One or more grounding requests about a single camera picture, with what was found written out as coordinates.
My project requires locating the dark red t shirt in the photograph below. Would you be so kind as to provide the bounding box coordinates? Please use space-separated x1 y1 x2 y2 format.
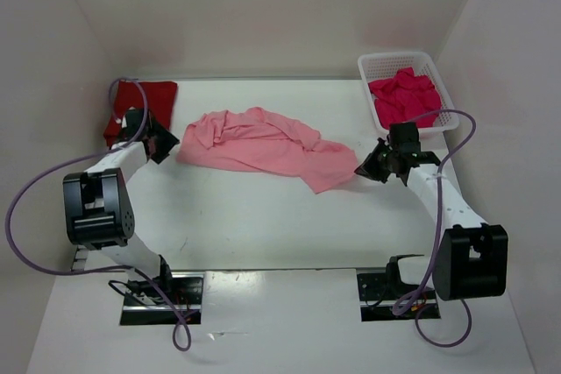
103 79 179 147

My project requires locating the light pink t shirt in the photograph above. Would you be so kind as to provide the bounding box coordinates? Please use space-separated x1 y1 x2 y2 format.
176 107 359 194

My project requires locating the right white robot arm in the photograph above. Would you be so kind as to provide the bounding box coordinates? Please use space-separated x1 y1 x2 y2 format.
355 138 508 301

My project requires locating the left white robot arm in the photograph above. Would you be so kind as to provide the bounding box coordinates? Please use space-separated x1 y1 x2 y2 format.
62 109 179 305

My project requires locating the magenta t shirt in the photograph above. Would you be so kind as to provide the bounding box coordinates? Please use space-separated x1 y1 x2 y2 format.
367 67 442 130

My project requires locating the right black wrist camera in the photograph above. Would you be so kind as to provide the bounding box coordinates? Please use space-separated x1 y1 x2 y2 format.
388 122 421 154

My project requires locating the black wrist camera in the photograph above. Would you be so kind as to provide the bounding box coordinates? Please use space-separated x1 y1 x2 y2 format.
388 122 421 154
119 109 150 142

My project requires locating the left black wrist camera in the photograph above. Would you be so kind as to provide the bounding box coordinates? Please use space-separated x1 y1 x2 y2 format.
119 109 150 142

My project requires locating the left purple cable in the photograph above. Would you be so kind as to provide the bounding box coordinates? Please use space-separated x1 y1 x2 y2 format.
4 78 194 351

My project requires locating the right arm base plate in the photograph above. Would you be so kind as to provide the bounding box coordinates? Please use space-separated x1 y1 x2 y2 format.
357 268 441 322

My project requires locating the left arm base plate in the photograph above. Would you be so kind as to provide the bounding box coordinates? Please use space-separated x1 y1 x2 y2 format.
110 272 204 327

